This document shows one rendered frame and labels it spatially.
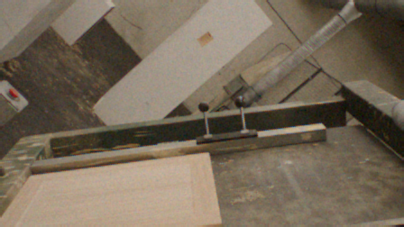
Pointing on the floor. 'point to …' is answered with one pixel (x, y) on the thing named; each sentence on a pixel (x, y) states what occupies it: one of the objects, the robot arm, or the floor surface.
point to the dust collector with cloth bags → (244, 86)
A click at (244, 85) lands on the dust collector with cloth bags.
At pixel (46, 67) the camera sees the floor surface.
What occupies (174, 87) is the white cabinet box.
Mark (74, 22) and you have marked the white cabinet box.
